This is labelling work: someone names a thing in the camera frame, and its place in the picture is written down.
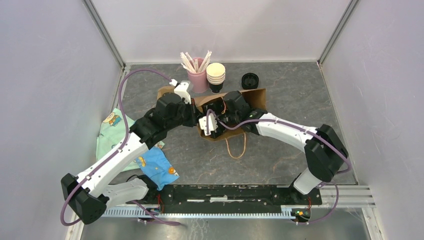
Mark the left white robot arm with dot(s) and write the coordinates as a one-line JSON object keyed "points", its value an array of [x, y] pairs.
{"points": [[84, 194]]}

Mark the stack of black lids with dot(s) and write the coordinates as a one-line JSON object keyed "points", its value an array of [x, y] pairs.
{"points": [[250, 81]]}

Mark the brown paper takeout bag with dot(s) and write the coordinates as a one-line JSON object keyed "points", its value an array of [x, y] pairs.
{"points": [[205, 103]]}

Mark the green patterned cloth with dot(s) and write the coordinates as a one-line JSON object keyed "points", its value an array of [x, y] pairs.
{"points": [[112, 131]]}

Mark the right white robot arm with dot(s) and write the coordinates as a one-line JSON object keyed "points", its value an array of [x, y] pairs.
{"points": [[325, 154]]}

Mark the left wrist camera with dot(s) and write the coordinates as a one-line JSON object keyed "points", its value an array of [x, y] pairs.
{"points": [[183, 90]]}

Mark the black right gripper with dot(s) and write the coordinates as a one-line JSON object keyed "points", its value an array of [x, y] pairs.
{"points": [[219, 107]]}

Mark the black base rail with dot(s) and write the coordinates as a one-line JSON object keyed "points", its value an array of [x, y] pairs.
{"points": [[228, 199]]}

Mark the brown cardboard cup carriers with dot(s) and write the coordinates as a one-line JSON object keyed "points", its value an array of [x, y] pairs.
{"points": [[164, 90]]}

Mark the stack of paper cups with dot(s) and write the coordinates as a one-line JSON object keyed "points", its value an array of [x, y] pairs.
{"points": [[215, 75]]}

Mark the pink metal utensil cup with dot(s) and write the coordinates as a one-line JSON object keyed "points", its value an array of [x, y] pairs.
{"points": [[198, 80]]}

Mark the blue patterned cloth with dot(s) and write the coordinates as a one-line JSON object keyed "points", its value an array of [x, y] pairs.
{"points": [[157, 168]]}

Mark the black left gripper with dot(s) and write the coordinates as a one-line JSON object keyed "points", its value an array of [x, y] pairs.
{"points": [[193, 120]]}

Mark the wooden stirrers in wrappers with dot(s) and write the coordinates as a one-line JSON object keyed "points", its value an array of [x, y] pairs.
{"points": [[193, 65]]}

